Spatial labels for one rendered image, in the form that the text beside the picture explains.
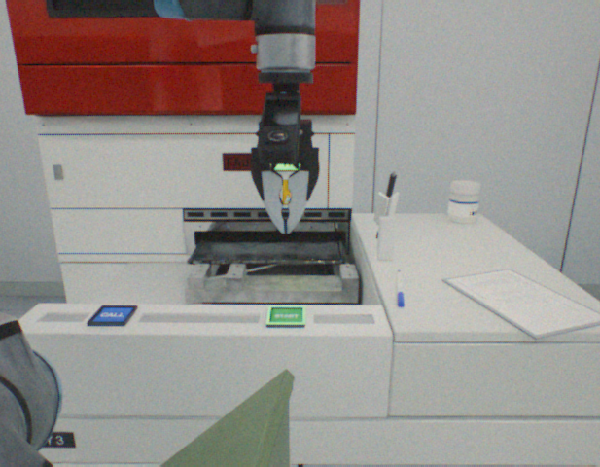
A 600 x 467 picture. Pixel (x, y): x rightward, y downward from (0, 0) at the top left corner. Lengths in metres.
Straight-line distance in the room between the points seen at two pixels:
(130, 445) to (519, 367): 0.59
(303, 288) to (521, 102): 2.18
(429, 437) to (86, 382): 0.52
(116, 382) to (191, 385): 0.11
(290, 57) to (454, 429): 0.58
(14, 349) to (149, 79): 0.81
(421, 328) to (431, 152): 2.18
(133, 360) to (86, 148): 0.74
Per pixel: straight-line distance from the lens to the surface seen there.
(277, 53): 0.59
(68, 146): 1.35
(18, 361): 0.52
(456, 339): 0.70
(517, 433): 0.82
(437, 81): 2.78
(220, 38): 1.16
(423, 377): 0.72
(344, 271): 1.00
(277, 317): 0.69
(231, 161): 1.22
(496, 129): 2.90
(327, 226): 1.24
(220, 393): 0.72
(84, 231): 1.39
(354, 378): 0.70
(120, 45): 1.22
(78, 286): 1.46
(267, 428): 0.38
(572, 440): 0.87
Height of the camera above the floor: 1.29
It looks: 18 degrees down
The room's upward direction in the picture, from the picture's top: straight up
